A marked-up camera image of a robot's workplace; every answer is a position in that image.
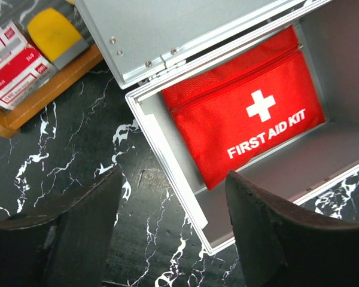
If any grey metal medicine case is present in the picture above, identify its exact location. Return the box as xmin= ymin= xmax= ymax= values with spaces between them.
xmin=75 ymin=1 xmax=359 ymax=255

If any red first aid kit pouch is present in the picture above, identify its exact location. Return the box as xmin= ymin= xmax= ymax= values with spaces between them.
xmin=162 ymin=27 xmax=325 ymax=189

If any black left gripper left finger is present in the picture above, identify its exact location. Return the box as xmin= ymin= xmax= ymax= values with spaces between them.
xmin=0 ymin=167 xmax=123 ymax=286

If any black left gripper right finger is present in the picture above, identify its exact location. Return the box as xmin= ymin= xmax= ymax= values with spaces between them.
xmin=226 ymin=172 xmax=359 ymax=286

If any yellow grey scraper tool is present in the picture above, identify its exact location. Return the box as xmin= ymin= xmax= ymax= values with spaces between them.
xmin=27 ymin=8 xmax=89 ymax=70

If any orange wooden rack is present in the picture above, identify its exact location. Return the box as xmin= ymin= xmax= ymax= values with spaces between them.
xmin=0 ymin=44 xmax=103 ymax=138

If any red white medicine box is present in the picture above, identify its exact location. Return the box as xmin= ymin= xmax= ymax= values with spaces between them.
xmin=0 ymin=22 xmax=57 ymax=111

